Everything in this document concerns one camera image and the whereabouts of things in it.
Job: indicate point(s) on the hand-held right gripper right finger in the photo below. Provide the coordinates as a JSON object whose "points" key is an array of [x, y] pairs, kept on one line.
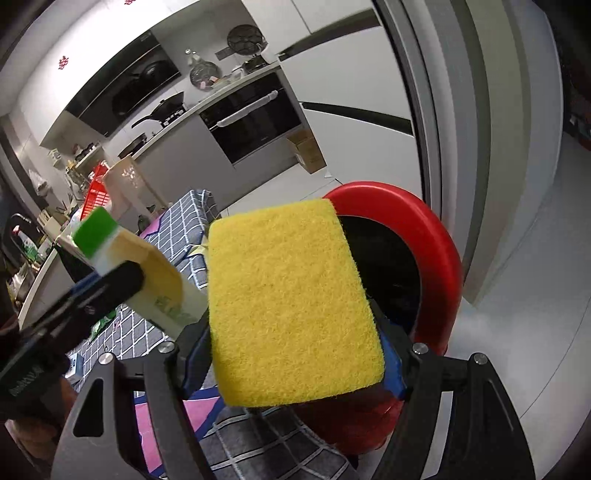
{"points": [[395, 374]]}

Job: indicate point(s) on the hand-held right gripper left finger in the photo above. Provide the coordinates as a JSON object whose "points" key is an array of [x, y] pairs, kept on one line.
{"points": [[196, 364]]}

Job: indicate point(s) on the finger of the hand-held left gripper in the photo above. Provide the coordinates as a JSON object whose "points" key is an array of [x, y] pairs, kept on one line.
{"points": [[115, 286]]}

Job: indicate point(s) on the white green carton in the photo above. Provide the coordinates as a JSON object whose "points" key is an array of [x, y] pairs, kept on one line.
{"points": [[161, 281]]}

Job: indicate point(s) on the yellow scouring sponge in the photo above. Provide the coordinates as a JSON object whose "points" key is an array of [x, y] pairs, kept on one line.
{"points": [[291, 300]]}

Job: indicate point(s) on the person's left hand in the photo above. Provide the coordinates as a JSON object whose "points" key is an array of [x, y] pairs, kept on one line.
{"points": [[37, 438]]}

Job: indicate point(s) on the blue snack packet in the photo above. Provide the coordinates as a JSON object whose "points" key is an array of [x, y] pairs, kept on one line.
{"points": [[76, 367]]}

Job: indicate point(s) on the red plastic basket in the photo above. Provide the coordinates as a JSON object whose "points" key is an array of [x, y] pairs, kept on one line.
{"points": [[97, 194]]}

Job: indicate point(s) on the spray bottle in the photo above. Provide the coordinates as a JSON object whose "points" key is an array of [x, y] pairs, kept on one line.
{"points": [[27, 249]]}

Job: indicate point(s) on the grey checked tablecloth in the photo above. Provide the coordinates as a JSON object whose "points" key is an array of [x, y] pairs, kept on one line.
{"points": [[277, 443]]}

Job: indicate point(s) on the spice rack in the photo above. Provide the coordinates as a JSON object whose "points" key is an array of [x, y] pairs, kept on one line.
{"points": [[87, 154]]}

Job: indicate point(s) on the black frying pan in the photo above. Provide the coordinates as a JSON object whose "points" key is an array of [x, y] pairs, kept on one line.
{"points": [[134, 146]]}

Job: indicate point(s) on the grey kitchen counter cabinet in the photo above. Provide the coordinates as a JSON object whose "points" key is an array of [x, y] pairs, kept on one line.
{"points": [[184, 152]]}

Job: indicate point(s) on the black wok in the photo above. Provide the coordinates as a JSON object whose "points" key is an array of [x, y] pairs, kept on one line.
{"points": [[168, 108]]}

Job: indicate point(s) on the black range hood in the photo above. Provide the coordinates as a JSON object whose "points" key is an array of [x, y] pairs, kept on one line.
{"points": [[129, 87]]}

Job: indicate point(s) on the black built-in oven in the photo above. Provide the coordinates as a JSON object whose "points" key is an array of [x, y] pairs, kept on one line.
{"points": [[249, 124]]}

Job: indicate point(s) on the cardboard box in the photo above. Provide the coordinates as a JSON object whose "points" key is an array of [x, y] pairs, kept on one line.
{"points": [[307, 150]]}

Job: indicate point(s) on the black pot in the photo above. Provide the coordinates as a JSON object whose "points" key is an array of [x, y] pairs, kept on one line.
{"points": [[255, 64]]}

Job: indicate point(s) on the round black multi-hole pan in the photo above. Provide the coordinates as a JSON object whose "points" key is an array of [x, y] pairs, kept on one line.
{"points": [[244, 39]]}

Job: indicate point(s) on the white refrigerator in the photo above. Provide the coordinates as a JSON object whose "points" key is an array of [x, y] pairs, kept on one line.
{"points": [[351, 74]]}

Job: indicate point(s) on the sliding door frame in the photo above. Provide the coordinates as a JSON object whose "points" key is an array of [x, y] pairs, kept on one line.
{"points": [[461, 138]]}

